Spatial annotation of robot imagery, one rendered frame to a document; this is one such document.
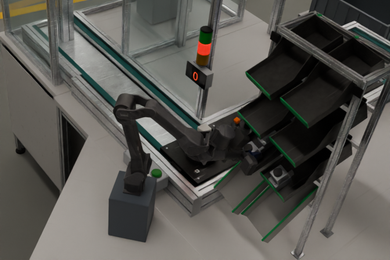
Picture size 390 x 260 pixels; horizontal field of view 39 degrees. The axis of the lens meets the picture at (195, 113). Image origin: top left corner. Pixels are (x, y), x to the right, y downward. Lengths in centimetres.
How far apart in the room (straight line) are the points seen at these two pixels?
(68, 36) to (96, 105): 58
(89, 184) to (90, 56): 81
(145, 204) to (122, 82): 89
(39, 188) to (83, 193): 122
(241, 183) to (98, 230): 55
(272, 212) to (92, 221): 66
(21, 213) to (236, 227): 152
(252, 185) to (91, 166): 68
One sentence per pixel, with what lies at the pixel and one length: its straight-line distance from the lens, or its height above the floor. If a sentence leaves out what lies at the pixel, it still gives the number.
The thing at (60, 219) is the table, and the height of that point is 86.
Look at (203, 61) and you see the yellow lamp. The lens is 218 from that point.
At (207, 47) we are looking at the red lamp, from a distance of 215.
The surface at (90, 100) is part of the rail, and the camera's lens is 248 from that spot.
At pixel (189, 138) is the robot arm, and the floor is 136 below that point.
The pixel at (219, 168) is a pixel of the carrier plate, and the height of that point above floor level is 97.
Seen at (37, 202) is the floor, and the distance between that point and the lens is 333.
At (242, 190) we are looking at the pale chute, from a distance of 202.
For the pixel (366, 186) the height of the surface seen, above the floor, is 86.
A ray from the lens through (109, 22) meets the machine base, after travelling 320.
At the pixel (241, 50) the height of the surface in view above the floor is 86.
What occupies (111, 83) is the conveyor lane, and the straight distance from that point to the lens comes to 263.
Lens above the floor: 250
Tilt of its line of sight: 39 degrees down
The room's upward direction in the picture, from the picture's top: 8 degrees clockwise
